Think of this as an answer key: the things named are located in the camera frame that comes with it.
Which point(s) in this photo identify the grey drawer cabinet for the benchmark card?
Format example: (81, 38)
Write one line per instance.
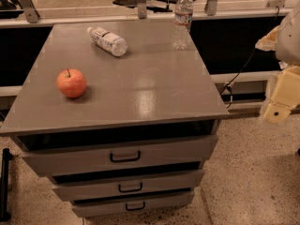
(153, 92)

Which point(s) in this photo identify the black stand at left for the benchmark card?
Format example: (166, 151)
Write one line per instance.
(6, 158)

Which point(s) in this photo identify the top grey drawer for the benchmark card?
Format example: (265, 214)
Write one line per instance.
(117, 156)

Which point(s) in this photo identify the bottom grey drawer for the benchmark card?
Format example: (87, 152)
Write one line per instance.
(125, 205)

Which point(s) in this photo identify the red apple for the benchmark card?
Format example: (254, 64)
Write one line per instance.
(71, 83)

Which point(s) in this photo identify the blue label plastic bottle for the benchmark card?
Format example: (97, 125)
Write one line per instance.
(108, 41)

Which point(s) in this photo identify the grey drawer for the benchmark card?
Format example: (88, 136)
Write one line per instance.
(122, 186)
(125, 205)
(117, 156)

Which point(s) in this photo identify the clear water bottle red label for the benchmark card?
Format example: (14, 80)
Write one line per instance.
(181, 23)

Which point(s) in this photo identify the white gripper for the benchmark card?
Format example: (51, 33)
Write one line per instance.
(290, 41)

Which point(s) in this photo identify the middle grey drawer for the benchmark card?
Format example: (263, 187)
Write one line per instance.
(122, 186)

